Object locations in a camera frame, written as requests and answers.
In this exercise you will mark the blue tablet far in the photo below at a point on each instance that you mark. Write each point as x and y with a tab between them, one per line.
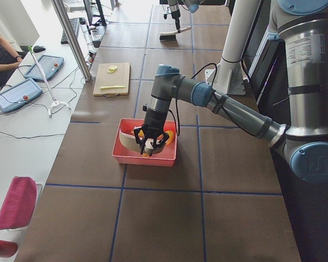
50	65

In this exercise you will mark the yellow-green plastic knife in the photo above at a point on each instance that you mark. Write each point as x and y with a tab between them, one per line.
111	87

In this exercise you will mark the black computer mouse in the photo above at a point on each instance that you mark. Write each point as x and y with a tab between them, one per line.
38	48

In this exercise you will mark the beige hand brush black bristles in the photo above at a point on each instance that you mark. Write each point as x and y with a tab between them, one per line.
168	36

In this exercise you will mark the beige plastic dustpan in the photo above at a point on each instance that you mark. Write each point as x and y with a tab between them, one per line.
127	139

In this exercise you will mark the aluminium frame post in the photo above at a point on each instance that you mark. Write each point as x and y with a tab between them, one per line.
72	39

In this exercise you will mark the bamboo cutting board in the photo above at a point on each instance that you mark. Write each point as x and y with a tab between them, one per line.
121	76

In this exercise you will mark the seated person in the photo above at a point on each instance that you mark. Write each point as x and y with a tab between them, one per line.
10	59

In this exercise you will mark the black monitor screen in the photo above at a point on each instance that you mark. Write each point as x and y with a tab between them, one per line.
261	53

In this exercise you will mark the white tripod stand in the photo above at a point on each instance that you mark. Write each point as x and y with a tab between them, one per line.
55	102

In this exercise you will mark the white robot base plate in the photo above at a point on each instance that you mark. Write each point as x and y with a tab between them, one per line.
225	81

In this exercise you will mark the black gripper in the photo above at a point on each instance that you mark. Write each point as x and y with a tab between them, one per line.
153	119
176	18

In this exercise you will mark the pink plastic bin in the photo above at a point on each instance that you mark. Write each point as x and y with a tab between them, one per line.
124	156

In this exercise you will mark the blue tablet near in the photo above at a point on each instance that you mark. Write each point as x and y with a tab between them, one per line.
19	95

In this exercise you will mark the magenta cloth corner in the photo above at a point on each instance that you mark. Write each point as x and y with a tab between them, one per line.
19	203

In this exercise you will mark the blue tablet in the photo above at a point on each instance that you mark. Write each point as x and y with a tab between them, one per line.
19	95
50	65

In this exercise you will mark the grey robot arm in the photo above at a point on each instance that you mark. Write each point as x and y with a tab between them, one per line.
191	5
301	26

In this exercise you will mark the lemon slice front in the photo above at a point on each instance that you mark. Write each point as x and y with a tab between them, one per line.
110	71

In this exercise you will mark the black monitor stand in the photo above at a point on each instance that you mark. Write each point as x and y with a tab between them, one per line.
94	19

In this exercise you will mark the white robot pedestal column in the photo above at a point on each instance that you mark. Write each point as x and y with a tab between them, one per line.
242	20

